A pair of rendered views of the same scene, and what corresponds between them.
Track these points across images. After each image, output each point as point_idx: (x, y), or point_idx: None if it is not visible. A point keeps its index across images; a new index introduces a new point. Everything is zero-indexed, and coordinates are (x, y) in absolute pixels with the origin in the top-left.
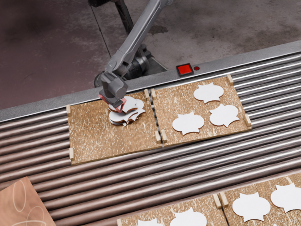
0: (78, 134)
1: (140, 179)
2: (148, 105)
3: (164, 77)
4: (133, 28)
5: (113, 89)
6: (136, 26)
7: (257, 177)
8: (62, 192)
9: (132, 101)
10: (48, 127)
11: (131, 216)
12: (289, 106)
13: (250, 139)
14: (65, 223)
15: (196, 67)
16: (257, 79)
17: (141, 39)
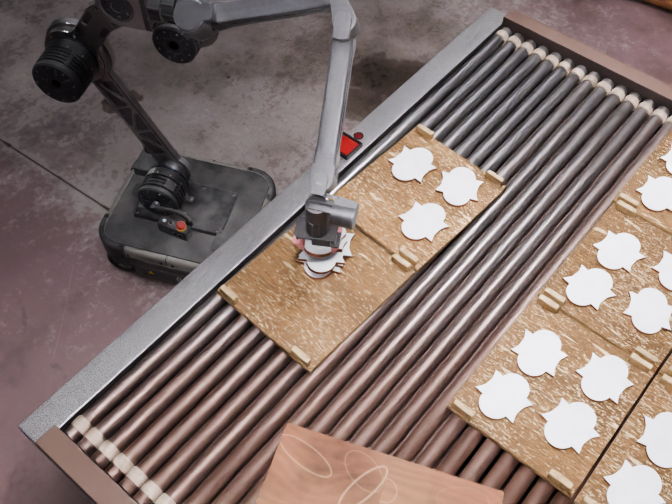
0: (278, 323)
1: (425, 334)
2: None
3: None
4: (325, 109)
5: (345, 218)
6: (328, 103)
7: (558, 248)
8: (331, 418)
9: None
10: (209, 340)
11: (462, 388)
12: (521, 135)
13: (512, 202)
14: None
15: (357, 135)
16: (454, 115)
17: (343, 121)
